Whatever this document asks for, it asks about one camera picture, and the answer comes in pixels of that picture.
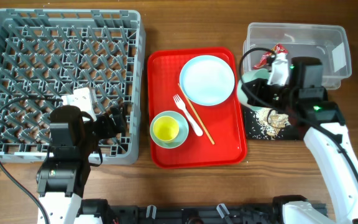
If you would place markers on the red snack wrapper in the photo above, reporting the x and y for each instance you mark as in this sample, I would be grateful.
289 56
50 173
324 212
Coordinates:
268 57

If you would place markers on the wooden chopstick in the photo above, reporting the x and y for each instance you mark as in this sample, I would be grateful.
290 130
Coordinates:
198 119

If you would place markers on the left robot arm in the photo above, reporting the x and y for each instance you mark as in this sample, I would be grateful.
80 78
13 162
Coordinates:
62 176

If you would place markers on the white plastic fork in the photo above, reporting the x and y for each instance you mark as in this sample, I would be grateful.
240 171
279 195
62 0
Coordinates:
182 106

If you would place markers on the clear plastic bin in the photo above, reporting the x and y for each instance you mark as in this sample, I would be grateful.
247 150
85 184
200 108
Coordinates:
328 43

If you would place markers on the rice and peanut scraps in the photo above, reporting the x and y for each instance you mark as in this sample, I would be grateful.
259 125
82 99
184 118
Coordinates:
266 124

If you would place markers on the grey dishwasher rack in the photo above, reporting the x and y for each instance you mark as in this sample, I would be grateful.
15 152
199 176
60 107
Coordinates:
48 53

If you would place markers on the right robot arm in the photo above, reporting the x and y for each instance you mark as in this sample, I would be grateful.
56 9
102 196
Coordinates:
301 96

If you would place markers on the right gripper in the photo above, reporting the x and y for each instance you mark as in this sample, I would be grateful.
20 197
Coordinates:
260 85

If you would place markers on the light blue plate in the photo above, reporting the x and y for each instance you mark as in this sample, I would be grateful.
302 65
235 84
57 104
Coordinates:
207 80

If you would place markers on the black waste tray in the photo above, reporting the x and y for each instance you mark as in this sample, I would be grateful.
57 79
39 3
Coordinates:
290 133

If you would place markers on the green bowl with leftovers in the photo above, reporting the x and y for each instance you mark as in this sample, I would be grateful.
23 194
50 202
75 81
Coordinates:
248 77

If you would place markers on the yellow plastic cup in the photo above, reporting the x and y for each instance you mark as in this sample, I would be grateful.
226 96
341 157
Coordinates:
166 128

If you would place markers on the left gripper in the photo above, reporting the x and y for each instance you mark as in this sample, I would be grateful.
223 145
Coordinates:
109 130

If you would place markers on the light blue bowl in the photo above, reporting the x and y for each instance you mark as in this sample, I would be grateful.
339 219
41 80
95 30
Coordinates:
182 135

